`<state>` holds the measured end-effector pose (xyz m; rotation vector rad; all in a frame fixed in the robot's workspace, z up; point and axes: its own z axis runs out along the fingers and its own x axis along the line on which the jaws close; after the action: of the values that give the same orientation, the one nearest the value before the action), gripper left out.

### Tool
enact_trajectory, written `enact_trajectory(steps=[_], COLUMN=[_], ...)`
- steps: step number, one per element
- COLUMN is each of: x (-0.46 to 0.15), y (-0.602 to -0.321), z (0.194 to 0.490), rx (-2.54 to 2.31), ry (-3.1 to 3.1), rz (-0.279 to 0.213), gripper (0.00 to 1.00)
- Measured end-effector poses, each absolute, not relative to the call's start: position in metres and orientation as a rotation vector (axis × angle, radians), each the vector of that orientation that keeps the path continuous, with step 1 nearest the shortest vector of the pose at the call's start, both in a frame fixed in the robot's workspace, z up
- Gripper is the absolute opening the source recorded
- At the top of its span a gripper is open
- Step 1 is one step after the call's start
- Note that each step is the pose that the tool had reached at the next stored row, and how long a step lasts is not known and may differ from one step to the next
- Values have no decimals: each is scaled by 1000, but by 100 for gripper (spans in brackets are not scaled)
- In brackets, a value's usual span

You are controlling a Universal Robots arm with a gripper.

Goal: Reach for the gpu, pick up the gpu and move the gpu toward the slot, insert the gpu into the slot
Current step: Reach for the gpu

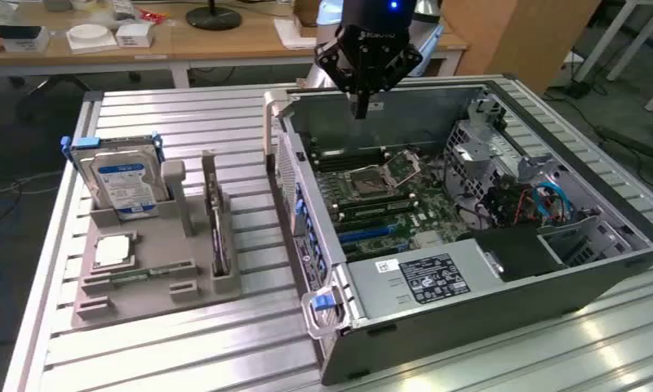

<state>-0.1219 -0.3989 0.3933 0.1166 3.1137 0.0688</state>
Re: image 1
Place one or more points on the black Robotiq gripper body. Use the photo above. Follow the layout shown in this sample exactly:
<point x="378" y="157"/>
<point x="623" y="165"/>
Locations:
<point x="371" y="49"/>

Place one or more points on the graphics card with metal bracket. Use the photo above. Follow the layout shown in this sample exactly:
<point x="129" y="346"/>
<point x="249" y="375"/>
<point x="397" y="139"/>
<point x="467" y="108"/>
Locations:
<point x="221" y="245"/>

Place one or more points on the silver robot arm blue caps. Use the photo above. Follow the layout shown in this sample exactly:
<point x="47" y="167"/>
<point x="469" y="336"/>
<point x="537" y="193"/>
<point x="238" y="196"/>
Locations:
<point x="321" y="79"/>

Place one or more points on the blue expansion slot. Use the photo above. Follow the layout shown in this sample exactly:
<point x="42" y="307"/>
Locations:
<point x="363" y="233"/>

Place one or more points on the white paper stack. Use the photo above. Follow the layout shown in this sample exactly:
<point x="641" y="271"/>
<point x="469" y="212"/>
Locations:
<point x="293" y="34"/>

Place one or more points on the brown cardboard box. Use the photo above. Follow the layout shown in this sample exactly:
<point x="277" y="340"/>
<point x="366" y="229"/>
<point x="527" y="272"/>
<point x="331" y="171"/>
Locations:
<point x="306" y="12"/>

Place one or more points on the wooden cabinet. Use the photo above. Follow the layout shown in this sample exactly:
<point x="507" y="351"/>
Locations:
<point x="527" y="41"/>

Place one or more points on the black round lamp base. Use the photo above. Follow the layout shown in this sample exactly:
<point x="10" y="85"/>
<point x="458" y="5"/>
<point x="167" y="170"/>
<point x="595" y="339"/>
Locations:
<point x="213" y="18"/>

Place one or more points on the metal socket cover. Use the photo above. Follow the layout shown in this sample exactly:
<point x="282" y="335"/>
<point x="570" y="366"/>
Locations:
<point x="403" y="165"/>

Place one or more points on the grey metal drive cage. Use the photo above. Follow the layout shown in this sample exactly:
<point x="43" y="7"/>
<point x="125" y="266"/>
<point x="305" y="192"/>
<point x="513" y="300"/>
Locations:
<point x="478" y="163"/>

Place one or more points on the CPU socket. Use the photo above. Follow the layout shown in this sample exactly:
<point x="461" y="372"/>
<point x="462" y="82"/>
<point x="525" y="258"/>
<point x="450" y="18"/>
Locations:
<point x="369" y="183"/>

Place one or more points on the green motherboard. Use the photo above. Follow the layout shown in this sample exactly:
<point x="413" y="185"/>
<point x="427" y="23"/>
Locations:
<point x="429" y="204"/>

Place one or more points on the red packet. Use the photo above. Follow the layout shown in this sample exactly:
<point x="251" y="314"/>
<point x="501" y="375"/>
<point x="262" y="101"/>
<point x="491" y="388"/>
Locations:
<point x="153" y="17"/>

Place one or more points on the installed black RAM stick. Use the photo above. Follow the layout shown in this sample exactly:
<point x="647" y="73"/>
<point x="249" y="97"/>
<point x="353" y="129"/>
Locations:
<point x="374" y="209"/>

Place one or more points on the small white cardboard box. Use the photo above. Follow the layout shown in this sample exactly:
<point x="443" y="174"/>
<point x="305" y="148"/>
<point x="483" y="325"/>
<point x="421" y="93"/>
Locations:
<point x="134" y="34"/>

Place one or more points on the white round dish on block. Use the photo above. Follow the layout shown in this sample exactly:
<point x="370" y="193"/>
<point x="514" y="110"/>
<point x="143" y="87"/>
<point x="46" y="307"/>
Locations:
<point x="90" y="37"/>

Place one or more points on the black floor stand base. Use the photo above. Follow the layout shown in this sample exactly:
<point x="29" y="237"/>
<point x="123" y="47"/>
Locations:
<point x="635" y="139"/>

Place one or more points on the black chair base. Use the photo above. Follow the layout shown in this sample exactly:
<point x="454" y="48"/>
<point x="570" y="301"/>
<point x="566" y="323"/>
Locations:
<point x="59" y="87"/>

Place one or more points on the grey parts rack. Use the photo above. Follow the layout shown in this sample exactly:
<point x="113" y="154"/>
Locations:
<point x="162" y="245"/>

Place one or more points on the grey metal disk bay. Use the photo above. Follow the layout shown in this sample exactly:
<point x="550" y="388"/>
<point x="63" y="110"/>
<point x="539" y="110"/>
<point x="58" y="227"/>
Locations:
<point x="582" y="241"/>

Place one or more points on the grey power supply with label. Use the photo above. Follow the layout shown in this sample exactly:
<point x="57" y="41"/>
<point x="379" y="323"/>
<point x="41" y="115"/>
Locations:
<point x="381" y="294"/>

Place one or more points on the white box with black lid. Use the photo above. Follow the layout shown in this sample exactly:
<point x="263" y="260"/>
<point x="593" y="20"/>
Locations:
<point x="22" y="38"/>

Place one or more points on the blue case latch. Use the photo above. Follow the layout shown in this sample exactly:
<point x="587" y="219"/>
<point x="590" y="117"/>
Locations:
<point x="321" y="303"/>

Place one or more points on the silver CPU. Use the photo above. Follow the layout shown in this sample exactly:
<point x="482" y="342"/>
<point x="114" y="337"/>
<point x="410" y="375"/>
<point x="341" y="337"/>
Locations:
<point x="111" y="250"/>

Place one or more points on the green RAM stick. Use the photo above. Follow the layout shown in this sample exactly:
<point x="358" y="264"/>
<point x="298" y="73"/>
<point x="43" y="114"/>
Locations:
<point x="146" y="273"/>

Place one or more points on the open dark grey PC case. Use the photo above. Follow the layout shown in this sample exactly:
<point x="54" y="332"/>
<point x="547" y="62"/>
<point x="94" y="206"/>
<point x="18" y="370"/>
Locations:
<point x="467" y="326"/>

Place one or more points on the wooden desk white frame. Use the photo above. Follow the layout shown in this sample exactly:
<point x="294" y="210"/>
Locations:
<point x="217" y="45"/>

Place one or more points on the white table frame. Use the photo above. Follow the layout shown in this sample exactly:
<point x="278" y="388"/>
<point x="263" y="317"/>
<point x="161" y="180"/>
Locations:
<point x="627" y="24"/>

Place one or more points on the hard disk with blue bracket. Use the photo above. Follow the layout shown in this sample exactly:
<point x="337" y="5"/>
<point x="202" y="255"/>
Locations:
<point x="122" y="183"/>

